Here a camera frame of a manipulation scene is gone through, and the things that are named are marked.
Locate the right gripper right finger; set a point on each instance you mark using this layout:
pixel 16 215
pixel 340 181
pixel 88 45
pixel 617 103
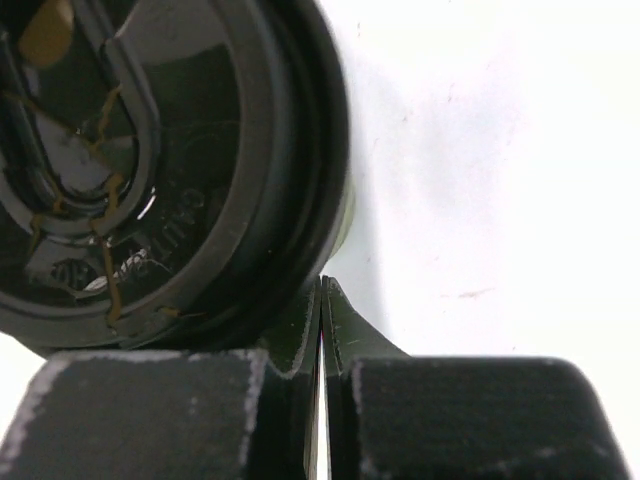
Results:
pixel 346 337

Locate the green paper cup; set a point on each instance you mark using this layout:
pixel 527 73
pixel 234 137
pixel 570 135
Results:
pixel 346 223

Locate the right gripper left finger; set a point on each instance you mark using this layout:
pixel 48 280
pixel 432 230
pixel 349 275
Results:
pixel 286 438

